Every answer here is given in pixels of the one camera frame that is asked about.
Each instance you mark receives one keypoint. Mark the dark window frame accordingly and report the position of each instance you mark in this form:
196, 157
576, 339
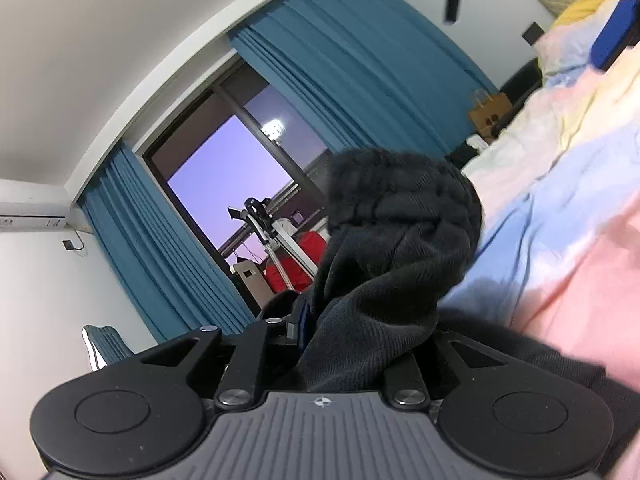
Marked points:
237, 139

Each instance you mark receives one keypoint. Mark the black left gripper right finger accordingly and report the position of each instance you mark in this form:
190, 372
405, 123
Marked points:
499, 414

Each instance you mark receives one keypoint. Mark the teal curtain left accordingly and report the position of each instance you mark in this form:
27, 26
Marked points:
174, 284

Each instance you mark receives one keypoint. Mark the black wall socket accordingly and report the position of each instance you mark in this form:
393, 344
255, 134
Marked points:
532, 33

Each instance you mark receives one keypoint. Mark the teal curtain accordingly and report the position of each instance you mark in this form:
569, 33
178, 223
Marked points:
365, 73
174, 284

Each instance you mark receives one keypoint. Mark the white air conditioner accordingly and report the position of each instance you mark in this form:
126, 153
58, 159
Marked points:
27, 206

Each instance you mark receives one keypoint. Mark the teal curtain right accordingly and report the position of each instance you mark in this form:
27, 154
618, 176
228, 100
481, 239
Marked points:
365, 73

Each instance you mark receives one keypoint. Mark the black chair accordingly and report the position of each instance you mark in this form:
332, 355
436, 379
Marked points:
518, 89

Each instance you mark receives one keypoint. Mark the white tripod stand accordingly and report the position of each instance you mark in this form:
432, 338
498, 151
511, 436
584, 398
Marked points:
272, 236

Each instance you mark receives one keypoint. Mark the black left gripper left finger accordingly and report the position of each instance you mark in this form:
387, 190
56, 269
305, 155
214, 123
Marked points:
148, 412

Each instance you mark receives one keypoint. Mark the dark grey hooded sweatshirt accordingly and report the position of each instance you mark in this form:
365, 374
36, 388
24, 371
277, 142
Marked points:
404, 229

